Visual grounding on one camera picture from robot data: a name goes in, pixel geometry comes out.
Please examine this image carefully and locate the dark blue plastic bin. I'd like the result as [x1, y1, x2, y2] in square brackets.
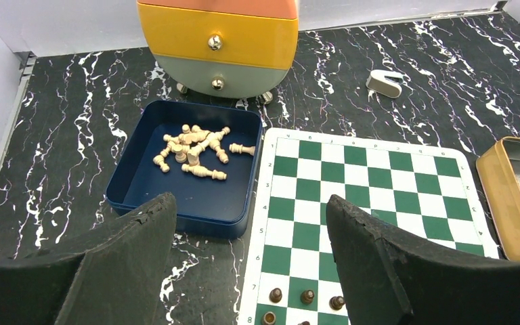
[106, 100, 263, 239]

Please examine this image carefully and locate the brown rook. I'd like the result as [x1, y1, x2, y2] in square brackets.
[261, 311, 276, 325]

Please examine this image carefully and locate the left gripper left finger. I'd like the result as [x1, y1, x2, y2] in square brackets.
[0, 192, 177, 324]

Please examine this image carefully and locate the round drawer cabinet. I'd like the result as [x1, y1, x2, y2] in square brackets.
[137, 0, 299, 104]

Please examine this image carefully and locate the small white blue clip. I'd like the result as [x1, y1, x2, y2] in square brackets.
[366, 69, 404, 99]

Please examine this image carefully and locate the green white chess board mat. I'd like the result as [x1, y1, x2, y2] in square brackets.
[238, 128, 499, 324]

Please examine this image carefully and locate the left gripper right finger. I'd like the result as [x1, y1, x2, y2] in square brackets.
[326, 195, 520, 324]

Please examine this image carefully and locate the brown pawn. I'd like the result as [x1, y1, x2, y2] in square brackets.
[269, 288, 282, 303]
[300, 289, 316, 305]
[329, 296, 345, 311]

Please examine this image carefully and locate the pile of light chess pieces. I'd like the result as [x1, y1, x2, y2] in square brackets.
[152, 124, 256, 181]

